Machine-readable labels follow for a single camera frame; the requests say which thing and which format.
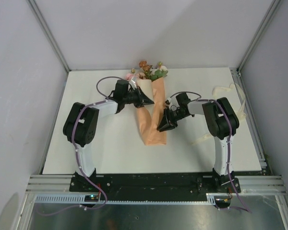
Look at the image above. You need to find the orange beige wrapping paper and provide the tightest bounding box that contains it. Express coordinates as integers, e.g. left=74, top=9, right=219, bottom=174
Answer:
left=136, top=78, right=167, bottom=146

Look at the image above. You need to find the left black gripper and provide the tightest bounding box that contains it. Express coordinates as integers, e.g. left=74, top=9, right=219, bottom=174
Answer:
left=123, top=86, right=154, bottom=109

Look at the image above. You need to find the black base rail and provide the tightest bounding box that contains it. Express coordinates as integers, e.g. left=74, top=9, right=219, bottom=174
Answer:
left=69, top=172, right=241, bottom=202

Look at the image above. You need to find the white fake flower stem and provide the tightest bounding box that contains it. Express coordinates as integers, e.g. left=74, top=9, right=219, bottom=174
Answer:
left=149, top=61, right=168, bottom=81

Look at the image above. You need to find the cream ribbon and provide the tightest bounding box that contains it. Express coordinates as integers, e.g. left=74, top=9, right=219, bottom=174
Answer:
left=188, top=82, right=247, bottom=147

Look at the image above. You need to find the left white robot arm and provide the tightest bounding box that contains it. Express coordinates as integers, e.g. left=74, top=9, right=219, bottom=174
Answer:
left=63, top=78, right=154, bottom=192

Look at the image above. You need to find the brown orange fake flower stem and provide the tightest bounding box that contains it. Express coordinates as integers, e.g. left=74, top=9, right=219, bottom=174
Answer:
left=136, top=60, right=153, bottom=81

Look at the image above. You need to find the grey cable duct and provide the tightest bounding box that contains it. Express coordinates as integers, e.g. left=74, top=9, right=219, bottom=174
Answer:
left=35, top=193, right=218, bottom=207

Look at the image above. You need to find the aluminium frame profile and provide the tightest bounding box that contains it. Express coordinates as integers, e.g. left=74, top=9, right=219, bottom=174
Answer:
left=26, top=175, right=72, bottom=194

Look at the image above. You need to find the pink fake flower stem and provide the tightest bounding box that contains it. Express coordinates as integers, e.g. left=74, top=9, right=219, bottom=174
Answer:
left=125, top=69, right=138, bottom=81

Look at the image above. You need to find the right aluminium corner post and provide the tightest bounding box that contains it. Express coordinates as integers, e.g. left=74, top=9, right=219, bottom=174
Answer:
left=236, top=0, right=283, bottom=72

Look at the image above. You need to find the aluminium corner post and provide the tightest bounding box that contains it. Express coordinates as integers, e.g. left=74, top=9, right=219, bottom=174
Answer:
left=26, top=0, right=71, bottom=73
left=236, top=0, right=283, bottom=72

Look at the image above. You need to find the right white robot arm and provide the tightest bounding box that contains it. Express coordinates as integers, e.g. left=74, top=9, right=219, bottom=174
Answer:
left=157, top=92, right=240, bottom=192

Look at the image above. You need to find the left aluminium corner post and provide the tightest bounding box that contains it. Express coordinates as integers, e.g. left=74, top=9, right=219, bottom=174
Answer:
left=26, top=0, right=71, bottom=73

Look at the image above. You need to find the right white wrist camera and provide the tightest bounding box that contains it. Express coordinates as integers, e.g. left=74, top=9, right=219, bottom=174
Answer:
left=165, top=97, right=175, bottom=109

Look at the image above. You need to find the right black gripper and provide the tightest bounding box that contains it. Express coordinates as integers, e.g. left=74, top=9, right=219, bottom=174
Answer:
left=157, top=108, right=189, bottom=132

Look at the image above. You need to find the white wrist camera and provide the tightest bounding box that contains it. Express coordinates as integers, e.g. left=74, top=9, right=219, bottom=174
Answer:
left=129, top=76, right=138, bottom=89
left=165, top=97, right=175, bottom=109

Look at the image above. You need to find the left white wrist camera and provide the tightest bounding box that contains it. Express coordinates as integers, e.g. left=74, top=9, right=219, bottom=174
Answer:
left=129, top=76, right=138, bottom=89

